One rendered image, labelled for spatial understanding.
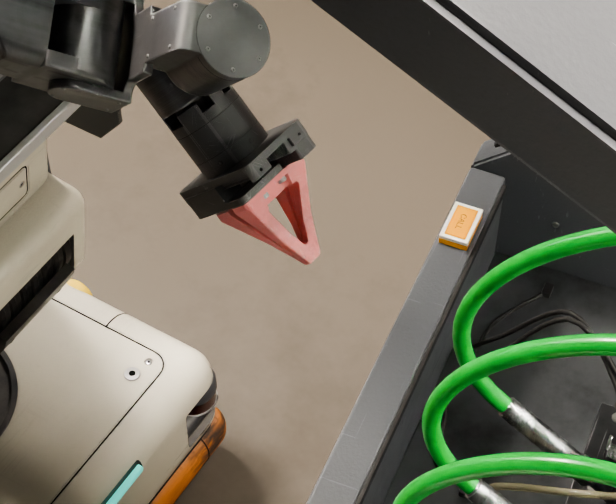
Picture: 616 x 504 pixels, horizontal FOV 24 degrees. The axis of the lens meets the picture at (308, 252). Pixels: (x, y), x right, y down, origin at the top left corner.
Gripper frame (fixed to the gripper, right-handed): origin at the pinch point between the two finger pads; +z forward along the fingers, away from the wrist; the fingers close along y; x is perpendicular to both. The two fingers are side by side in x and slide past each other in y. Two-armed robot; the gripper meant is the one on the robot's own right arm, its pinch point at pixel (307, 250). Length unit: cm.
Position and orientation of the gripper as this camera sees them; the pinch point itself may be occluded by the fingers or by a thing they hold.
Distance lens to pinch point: 111.6
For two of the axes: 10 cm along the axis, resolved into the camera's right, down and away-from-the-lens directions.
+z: 5.8, 7.8, 2.4
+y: 5.5, -1.6, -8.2
